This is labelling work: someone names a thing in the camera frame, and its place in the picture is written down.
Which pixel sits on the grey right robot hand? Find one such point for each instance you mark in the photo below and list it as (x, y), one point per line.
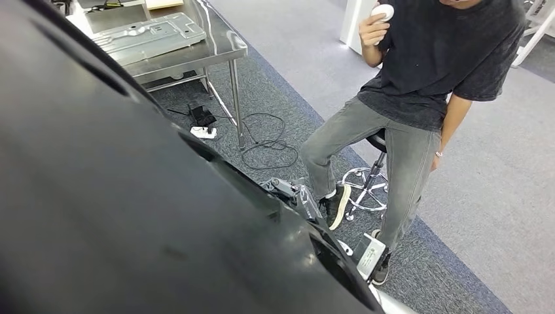
(295, 197)

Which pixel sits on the person's left hand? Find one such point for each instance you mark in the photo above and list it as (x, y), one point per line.
(435, 162)

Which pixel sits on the person's right hand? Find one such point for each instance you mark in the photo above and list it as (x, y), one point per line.
(373, 32)

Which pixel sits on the white handheld device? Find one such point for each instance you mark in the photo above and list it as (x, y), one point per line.
(383, 12)

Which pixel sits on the black plastic plate holder part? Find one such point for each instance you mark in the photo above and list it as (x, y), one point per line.
(108, 195)

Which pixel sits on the person's left forearm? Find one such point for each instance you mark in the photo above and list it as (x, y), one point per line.
(453, 121)

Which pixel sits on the person's right forearm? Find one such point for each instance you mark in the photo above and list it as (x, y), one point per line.
(372, 56)

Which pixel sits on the steel workbench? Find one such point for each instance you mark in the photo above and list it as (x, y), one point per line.
(217, 50)

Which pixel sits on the grey metal plate part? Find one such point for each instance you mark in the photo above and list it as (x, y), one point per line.
(147, 39)

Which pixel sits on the white square pillar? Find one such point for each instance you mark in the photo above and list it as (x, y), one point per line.
(355, 26)

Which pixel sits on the black stool chrome base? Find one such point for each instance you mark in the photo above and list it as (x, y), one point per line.
(376, 141)

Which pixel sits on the person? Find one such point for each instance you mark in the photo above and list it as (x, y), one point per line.
(433, 52)

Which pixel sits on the white power strip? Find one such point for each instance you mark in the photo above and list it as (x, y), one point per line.
(203, 133)

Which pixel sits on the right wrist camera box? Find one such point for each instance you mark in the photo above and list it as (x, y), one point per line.
(370, 258)

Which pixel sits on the white furniture frame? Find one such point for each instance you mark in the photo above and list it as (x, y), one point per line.
(535, 34)

